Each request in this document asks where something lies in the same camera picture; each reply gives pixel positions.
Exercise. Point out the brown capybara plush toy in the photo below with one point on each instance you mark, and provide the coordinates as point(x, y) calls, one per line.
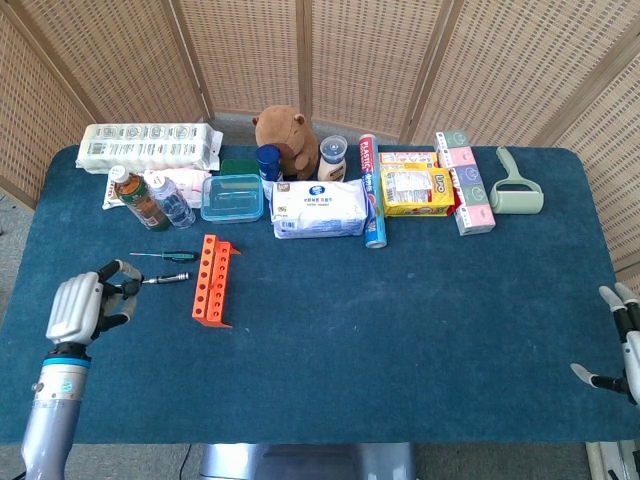
point(290, 140)

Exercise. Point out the pink green tissue box stack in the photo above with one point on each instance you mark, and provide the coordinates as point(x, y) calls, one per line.
point(470, 190)

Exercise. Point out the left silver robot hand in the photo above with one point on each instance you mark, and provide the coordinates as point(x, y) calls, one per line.
point(75, 310)

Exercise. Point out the yellow white carton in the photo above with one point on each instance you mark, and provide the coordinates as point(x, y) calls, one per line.
point(407, 159)

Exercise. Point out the plastic wrap roll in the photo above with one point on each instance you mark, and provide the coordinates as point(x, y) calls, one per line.
point(372, 200)

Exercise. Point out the wicker folding screen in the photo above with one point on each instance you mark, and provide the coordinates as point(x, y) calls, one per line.
point(250, 50)

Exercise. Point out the orange plastic tool rack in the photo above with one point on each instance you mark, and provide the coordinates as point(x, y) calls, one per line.
point(220, 280)

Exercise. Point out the blue spray can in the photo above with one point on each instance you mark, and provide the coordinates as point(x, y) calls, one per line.
point(269, 162)

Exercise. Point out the green tea bottle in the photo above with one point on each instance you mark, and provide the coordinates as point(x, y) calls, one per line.
point(142, 200)

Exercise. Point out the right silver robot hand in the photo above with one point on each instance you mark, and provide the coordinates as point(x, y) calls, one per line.
point(632, 350)

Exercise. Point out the yellow snack bag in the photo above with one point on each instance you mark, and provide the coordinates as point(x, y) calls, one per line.
point(417, 192)

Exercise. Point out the white bottle clear cap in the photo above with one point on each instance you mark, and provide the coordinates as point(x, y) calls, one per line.
point(332, 165)

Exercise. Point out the white tissue roll pack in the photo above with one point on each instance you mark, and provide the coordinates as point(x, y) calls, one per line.
point(145, 145)

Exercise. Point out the white metal frame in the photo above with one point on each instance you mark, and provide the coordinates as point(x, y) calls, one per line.
point(610, 460)

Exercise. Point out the white blue wipes pack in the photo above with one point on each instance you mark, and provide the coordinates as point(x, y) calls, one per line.
point(320, 205)

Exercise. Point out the dark green box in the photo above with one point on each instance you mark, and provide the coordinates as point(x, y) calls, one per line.
point(240, 166)

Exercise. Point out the clear container blue lid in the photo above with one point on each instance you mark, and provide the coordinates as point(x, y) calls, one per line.
point(232, 197)

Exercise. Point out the pale green lint roller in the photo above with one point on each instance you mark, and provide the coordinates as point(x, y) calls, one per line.
point(515, 195)

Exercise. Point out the blue carpet table cover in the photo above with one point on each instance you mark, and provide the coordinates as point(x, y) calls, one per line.
point(400, 325)

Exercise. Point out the pink white soft packet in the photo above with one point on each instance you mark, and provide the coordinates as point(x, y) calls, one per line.
point(192, 185)

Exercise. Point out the red packet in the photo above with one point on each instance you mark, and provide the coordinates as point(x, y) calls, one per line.
point(456, 206)

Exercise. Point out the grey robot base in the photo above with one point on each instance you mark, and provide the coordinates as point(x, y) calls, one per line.
point(310, 462)

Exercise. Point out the clear water bottle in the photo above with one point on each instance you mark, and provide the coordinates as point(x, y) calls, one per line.
point(175, 205)

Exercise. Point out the thin small green screwdriver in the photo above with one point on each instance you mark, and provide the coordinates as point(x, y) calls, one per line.
point(180, 255)

